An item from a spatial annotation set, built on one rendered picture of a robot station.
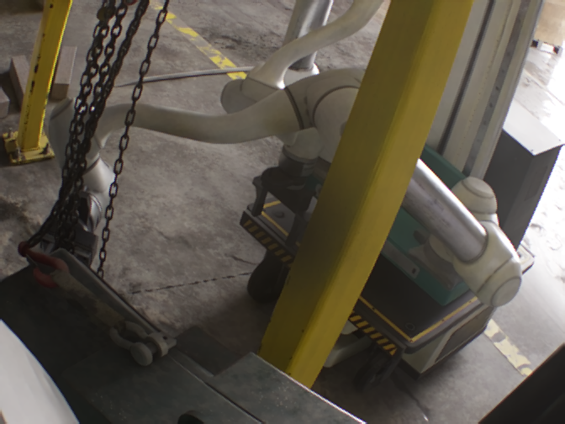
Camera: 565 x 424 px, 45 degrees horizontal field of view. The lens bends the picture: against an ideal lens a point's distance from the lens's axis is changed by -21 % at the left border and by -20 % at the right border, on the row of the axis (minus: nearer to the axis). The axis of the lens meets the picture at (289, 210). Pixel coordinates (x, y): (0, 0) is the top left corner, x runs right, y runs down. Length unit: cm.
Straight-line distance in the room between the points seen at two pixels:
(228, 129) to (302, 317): 43
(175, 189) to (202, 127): 136
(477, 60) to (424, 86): 102
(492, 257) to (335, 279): 61
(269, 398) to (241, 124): 75
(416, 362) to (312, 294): 107
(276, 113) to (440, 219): 42
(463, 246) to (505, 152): 59
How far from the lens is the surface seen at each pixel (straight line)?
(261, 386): 108
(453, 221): 177
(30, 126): 297
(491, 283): 191
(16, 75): 351
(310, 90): 165
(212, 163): 320
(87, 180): 165
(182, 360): 113
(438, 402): 253
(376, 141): 126
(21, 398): 23
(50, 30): 277
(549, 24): 776
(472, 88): 225
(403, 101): 122
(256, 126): 166
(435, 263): 215
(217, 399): 104
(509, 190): 237
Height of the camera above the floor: 164
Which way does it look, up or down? 32 degrees down
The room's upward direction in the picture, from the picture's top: 20 degrees clockwise
